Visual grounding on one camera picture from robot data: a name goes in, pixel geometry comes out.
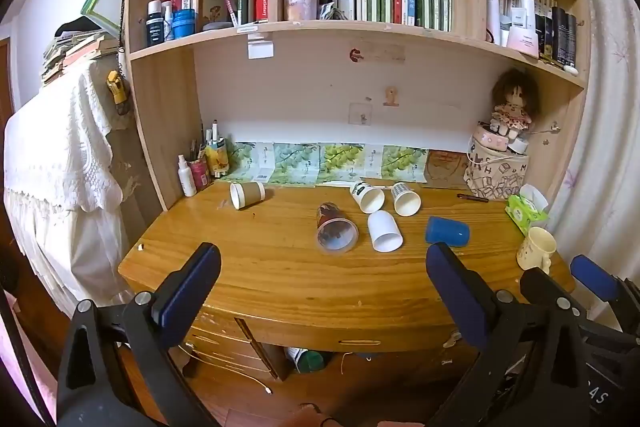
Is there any brown paper cup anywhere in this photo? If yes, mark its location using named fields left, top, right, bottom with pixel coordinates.
left=229, top=181, right=267, bottom=210

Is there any blue jar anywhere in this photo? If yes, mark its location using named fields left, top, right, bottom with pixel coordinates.
left=171, top=9, right=197, bottom=38

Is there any green tissue pack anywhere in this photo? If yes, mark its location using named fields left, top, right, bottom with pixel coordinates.
left=504, top=183, right=550, bottom=236

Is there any printed drawstring bag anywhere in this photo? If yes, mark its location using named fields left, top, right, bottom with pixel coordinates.
left=463, top=142, right=530, bottom=200

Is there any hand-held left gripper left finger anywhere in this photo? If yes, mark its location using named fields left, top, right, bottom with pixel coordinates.
left=56, top=242, right=223, bottom=427

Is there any brown picture box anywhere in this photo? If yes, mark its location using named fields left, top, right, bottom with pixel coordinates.
left=191, top=0, right=235, bottom=32

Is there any wooden desk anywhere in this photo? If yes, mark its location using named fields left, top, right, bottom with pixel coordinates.
left=117, top=179, right=576, bottom=408

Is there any red pen holder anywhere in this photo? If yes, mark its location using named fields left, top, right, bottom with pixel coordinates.
left=189, top=139, right=212, bottom=192

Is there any white lace cloth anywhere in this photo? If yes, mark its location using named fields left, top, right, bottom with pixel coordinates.
left=2, top=59, right=126, bottom=303

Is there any patterned curtain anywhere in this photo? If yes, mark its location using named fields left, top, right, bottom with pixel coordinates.
left=545, top=0, right=640, bottom=278

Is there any plain white cup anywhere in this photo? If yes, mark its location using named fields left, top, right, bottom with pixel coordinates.
left=367, top=210, right=404, bottom=254

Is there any grape print sheet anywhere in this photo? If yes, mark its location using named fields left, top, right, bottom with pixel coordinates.
left=316, top=143, right=383, bottom=186
left=257, top=142, right=321, bottom=186
left=220, top=141, right=275, bottom=184
left=380, top=145, right=430, bottom=184

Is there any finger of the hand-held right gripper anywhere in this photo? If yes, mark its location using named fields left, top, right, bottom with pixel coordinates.
left=570, top=254, right=640, bottom=339

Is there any blue plastic cup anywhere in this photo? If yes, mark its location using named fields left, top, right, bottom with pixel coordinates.
left=425, top=216, right=471, bottom=248

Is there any yellow hanging toy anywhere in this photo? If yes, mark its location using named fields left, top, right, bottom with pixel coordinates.
left=105, top=69, right=130, bottom=114

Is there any clear plastic printed cup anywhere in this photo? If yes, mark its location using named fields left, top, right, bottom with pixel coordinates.
left=314, top=202, right=359, bottom=255

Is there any black bottle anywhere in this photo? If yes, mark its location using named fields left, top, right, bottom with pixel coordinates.
left=146, top=0, right=166, bottom=48

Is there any white paper cup green print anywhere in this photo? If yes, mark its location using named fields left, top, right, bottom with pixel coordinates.
left=349, top=180, right=386, bottom=214

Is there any wooden bookshelf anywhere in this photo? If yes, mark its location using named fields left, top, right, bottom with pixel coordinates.
left=122, top=0, right=593, bottom=212

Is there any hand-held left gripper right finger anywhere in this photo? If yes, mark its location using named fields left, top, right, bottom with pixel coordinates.
left=425, top=242, right=597, bottom=427

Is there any row of cosmetic boxes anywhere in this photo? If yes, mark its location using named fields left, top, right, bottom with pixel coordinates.
left=484, top=0, right=581, bottom=75

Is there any printed tin with pens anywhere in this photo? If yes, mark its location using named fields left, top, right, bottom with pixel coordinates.
left=202, top=120, right=232, bottom=178

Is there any white cable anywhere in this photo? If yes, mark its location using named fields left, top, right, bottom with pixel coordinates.
left=177, top=339, right=273, bottom=395

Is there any white paper cup grey print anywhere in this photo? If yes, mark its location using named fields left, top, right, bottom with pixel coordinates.
left=390, top=182, right=423, bottom=217

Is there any cream ceramic mug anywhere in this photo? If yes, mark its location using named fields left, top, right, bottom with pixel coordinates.
left=516, top=226, right=557, bottom=275

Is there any clear wall hook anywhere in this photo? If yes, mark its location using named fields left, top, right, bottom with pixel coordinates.
left=348, top=103, right=373, bottom=126

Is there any stack of old books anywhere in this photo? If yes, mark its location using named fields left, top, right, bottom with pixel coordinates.
left=41, top=21, right=121, bottom=86

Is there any rag doll brown hair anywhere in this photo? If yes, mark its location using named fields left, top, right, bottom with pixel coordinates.
left=489, top=68, right=542, bottom=138

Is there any white spray bottle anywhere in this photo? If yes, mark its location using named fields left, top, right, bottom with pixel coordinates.
left=177, top=155, right=198, bottom=198

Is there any pink round box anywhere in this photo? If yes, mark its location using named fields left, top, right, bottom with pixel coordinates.
left=475, top=122, right=512, bottom=154

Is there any brown paper sheet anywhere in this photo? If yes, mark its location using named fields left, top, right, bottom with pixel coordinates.
left=425, top=150, right=471, bottom=188

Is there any green bottle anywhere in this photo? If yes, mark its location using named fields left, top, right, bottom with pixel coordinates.
left=285, top=346, right=326, bottom=374

